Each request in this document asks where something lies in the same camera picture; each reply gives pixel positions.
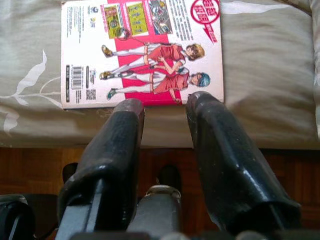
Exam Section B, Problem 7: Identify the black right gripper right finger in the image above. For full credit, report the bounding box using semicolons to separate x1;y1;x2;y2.
185;91;302;236

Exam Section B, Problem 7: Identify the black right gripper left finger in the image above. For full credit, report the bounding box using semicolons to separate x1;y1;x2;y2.
55;98;146;240

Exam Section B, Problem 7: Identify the black robot left foot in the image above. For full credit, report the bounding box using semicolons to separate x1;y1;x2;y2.
61;162;80;183

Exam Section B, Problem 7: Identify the silver robot right leg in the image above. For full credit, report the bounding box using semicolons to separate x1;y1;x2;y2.
127;184;182;238

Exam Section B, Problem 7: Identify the grey leaf print bed sheet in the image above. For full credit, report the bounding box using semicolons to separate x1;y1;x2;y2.
0;0;320;151

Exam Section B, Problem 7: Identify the black robot left leg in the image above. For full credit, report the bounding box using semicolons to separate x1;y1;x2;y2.
0;193;58;240

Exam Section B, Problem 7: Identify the pink white comic book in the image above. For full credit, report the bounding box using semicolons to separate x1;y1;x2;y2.
60;0;225;110

